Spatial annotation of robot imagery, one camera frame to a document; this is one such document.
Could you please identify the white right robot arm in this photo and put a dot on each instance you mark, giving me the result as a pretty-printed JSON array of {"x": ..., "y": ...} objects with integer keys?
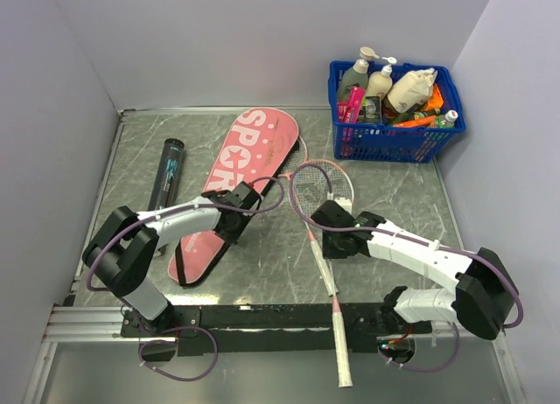
[{"x": 473, "y": 289}]

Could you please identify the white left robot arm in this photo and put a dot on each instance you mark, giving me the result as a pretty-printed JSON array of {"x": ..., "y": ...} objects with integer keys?
[{"x": 120, "y": 253}]

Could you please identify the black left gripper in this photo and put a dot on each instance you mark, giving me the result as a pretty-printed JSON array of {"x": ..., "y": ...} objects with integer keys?
[{"x": 232, "y": 237}]

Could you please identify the green pump bottle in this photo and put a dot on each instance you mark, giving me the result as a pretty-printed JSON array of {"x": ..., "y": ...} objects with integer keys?
[{"x": 356, "y": 75}]

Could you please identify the orange tube package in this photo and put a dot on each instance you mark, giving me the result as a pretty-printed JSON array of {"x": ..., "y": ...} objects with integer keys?
[{"x": 418, "y": 122}]

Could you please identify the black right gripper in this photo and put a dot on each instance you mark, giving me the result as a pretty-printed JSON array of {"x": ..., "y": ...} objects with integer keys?
[{"x": 329, "y": 253}]

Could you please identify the beige paper bag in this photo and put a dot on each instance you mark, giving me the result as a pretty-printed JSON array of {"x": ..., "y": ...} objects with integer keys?
[{"x": 411, "y": 91}]

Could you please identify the pink racket bag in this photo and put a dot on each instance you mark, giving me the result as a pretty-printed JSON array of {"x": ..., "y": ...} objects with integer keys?
[{"x": 256, "y": 146}]

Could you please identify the orange snack packet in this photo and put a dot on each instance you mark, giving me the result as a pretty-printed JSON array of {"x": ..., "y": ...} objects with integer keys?
[{"x": 436, "y": 99}]

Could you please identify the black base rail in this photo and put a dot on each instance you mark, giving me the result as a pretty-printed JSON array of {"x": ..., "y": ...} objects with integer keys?
[{"x": 199, "y": 329}]

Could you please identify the cream pump bottle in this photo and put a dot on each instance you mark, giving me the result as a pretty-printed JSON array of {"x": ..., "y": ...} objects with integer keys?
[{"x": 380, "y": 82}]

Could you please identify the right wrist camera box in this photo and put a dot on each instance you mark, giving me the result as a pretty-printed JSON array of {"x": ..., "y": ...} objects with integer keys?
[{"x": 345, "y": 203}]

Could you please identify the green bottle white cap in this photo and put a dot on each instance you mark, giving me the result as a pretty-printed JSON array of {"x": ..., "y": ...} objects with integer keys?
[{"x": 446, "y": 120}]

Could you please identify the pink snack box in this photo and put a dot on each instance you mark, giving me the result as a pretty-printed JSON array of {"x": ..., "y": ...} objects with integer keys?
[{"x": 348, "y": 111}]

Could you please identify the dark picture box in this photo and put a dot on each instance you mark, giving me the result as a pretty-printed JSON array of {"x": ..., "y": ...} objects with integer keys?
[{"x": 370, "y": 110}]

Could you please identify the black shuttlecock tube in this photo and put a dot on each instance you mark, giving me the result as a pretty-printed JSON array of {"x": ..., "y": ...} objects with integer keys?
[{"x": 166, "y": 181}]

